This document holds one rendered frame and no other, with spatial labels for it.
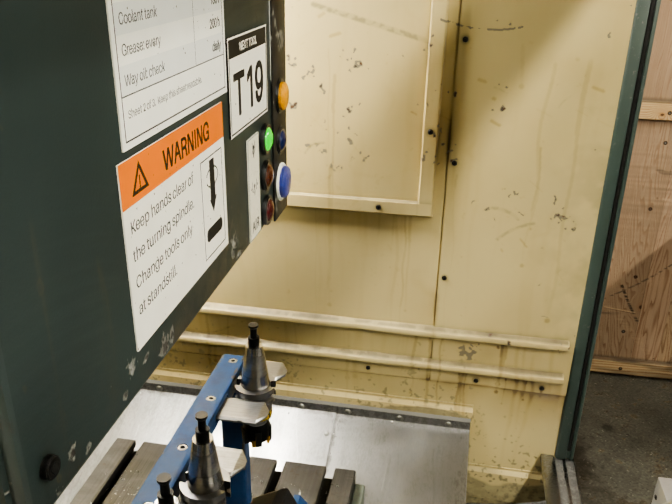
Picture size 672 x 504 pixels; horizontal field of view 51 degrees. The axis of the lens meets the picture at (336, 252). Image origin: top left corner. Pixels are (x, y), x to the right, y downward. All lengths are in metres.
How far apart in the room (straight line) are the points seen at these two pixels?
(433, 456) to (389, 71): 0.82
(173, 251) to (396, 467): 1.22
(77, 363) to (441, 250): 1.15
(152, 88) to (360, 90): 0.98
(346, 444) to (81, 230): 1.33
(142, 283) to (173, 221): 0.05
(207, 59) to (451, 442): 1.28
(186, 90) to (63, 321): 0.17
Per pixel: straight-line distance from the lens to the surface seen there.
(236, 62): 0.53
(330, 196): 1.41
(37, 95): 0.30
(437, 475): 1.60
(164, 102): 0.41
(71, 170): 0.32
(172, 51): 0.42
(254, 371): 1.07
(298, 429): 1.65
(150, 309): 0.41
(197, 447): 0.89
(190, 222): 0.45
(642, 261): 3.37
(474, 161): 1.38
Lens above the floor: 1.84
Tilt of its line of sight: 24 degrees down
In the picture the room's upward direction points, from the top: 1 degrees clockwise
